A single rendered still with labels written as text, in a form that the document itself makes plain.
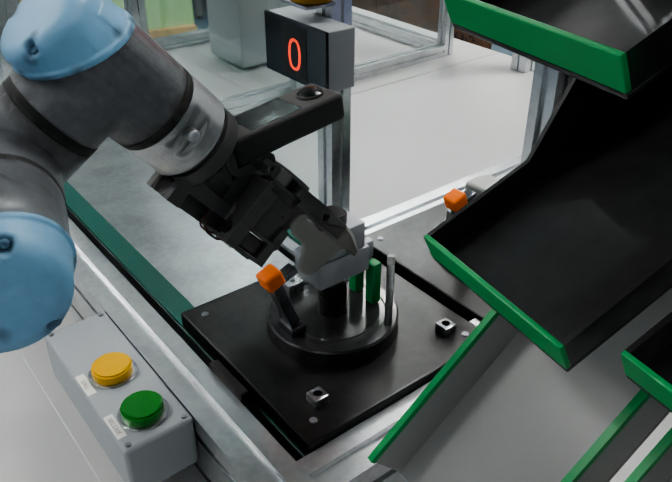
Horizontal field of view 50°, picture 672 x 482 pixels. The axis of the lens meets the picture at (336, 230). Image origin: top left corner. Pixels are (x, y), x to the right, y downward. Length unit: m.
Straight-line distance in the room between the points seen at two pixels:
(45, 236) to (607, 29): 0.30
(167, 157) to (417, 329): 0.36
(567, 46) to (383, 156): 1.07
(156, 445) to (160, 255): 0.38
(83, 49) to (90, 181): 0.77
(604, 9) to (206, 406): 0.50
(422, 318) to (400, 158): 0.64
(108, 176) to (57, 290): 0.87
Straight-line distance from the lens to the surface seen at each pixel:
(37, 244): 0.39
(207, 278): 0.97
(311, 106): 0.63
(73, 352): 0.82
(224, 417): 0.72
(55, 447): 0.87
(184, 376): 0.77
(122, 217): 1.14
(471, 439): 0.60
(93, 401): 0.76
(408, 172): 1.35
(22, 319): 0.41
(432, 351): 0.76
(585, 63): 0.36
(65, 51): 0.50
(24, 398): 0.94
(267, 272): 0.70
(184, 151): 0.55
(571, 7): 0.42
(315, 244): 0.67
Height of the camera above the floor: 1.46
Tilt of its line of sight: 31 degrees down
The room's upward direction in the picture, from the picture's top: straight up
